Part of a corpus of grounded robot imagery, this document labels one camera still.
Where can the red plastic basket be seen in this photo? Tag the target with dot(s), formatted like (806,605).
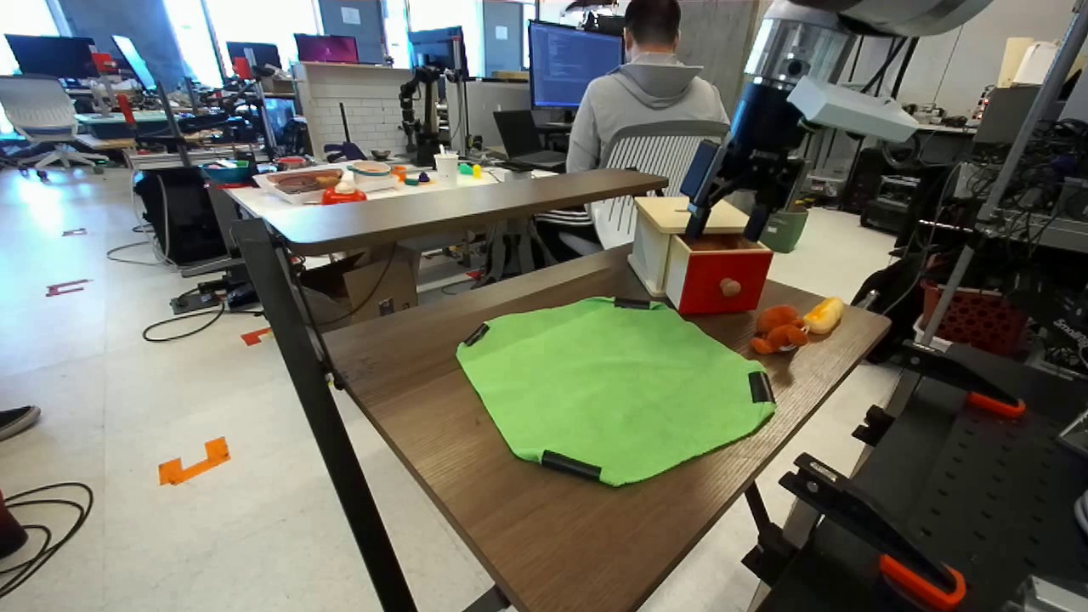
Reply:
(977,319)

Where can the black case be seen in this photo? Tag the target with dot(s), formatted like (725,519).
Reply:
(180,212)

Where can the wooden drawer knob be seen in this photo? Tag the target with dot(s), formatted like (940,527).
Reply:
(731,287)

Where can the white paper cup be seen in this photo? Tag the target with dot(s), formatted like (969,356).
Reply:
(446,166)

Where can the green bin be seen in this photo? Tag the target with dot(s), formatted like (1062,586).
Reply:
(784,231)

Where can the cardboard box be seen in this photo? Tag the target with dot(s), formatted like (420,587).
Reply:
(357,289)

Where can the black shoe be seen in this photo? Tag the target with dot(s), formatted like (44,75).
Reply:
(15,420)

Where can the yellow plush toy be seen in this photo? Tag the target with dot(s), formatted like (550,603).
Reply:
(823,315)

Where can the white office chair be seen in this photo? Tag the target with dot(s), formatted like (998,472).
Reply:
(654,161)
(42,115)

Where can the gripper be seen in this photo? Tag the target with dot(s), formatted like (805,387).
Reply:
(765,127)

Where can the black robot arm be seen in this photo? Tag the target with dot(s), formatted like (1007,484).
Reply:
(422,119)

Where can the white table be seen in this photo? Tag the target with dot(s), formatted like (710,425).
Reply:
(399,189)

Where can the red drawer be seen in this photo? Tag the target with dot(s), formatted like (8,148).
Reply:
(705,293)

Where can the green cloth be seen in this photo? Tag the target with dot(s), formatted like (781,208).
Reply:
(612,391)

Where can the red and white bottle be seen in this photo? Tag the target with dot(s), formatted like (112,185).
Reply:
(342,195)

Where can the white tray with food toys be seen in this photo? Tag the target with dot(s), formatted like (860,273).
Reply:
(297,183)

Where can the black laptop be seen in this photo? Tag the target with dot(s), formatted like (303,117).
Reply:
(518,136)

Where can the black tape strip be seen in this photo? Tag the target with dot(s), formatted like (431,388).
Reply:
(632,303)
(476,335)
(761,387)
(571,466)

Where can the orange plush toy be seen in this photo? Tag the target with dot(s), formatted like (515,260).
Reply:
(778,327)

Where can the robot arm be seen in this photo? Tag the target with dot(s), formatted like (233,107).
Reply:
(884,13)

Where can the monitor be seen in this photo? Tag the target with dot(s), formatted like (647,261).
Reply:
(326,48)
(253,55)
(569,68)
(51,55)

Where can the wooden drawer box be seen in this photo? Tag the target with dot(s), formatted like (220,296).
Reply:
(654,246)

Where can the person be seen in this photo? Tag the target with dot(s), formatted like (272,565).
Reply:
(646,93)

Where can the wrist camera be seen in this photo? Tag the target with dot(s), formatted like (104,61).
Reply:
(854,109)

